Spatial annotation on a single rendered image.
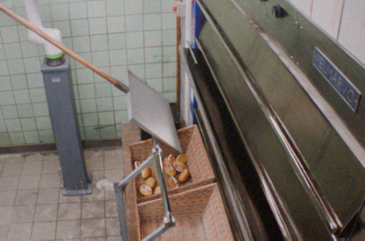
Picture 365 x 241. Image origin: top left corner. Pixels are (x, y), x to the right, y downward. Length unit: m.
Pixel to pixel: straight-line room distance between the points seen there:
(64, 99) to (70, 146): 0.43
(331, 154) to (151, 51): 2.67
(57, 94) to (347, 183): 2.39
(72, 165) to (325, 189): 2.61
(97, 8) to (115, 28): 0.24
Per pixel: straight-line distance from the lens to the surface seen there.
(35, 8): 2.95
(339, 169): 1.05
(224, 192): 2.18
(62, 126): 3.19
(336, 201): 1.05
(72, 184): 3.56
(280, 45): 1.37
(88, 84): 3.70
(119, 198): 2.27
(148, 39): 3.52
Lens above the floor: 2.46
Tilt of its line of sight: 32 degrees down
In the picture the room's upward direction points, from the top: straight up
